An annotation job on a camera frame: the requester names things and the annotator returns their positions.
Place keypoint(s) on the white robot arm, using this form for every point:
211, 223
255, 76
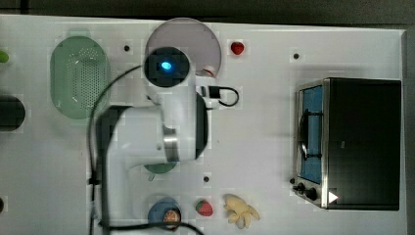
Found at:
173, 129

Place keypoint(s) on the silver toaster oven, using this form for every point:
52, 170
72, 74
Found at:
348, 144

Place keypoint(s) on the green plastic cup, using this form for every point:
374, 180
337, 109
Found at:
155, 169

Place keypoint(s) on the small red strawberry toy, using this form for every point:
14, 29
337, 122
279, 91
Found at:
237, 48

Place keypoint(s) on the lilac round plate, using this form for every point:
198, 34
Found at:
192, 37

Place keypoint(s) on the red green strawberry toy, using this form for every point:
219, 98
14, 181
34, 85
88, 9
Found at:
204, 208

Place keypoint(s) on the peeled banana toy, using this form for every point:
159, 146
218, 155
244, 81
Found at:
239, 212

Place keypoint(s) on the orange slice toy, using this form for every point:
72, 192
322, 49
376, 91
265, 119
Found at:
171, 216

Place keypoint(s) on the blue bowl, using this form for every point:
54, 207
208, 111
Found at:
158, 210

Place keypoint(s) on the green perforated colander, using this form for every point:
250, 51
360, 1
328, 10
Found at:
79, 71

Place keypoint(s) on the black frying pan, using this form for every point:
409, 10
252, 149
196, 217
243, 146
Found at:
12, 113

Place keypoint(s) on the green lime toy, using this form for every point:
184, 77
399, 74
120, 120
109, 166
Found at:
4, 57

